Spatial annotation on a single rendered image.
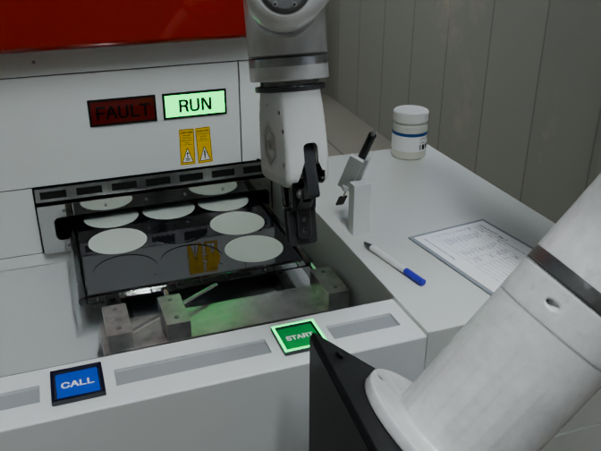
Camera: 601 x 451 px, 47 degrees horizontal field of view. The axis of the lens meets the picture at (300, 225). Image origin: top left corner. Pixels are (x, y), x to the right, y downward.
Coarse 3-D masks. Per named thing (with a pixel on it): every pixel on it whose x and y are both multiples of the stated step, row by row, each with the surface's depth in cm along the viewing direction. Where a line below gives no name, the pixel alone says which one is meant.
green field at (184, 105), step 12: (168, 96) 125; (180, 96) 126; (192, 96) 127; (204, 96) 128; (216, 96) 129; (168, 108) 126; (180, 108) 127; (192, 108) 128; (204, 108) 129; (216, 108) 130
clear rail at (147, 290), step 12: (276, 264) 114; (288, 264) 114; (300, 264) 115; (204, 276) 110; (216, 276) 110; (228, 276) 111; (240, 276) 112; (252, 276) 113; (144, 288) 107; (156, 288) 107; (168, 288) 108; (180, 288) 109; (84, 300) 104; (96, 300) 105
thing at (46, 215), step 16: (256, 176) 138; (128, 192) 131; (144, 192) 131; (160, 192) 131; (176, 192) 133; (192, 192) 134; (208, 192) 135; (224, 192) 136; (48, 208) 125; (64, 208) 126; (80, 208) 127; (96, 208) 128; (112, 208) 130; (48, 224) 127; (48, 240) 128; (64, 240) 129
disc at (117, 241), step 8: (104, 232) 125; (112, 232) 125; (120, 232) 125; (128, 232) 125; (136, 232) 125; (96, 240) 122; (104, 240) 122; (112, 240) 122; (120, 240) 122; (128, 240) 122; (136, 240) 122; (144, 240) 122; (96, 248) 120; (104, 248) 120; (112, 248) 120; (120, 248) 120; (128, 248) 120; (136, 248) 120
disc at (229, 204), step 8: (200, 200) 138; (208, 200) 138; (216, 200) 138; (224, 200) 138; (232, 200) 138; (240, 200) 138; (248, 200) 138; (208, 208) 134; (216, 208) 134; (224, 208) 134; (232, 208) 134
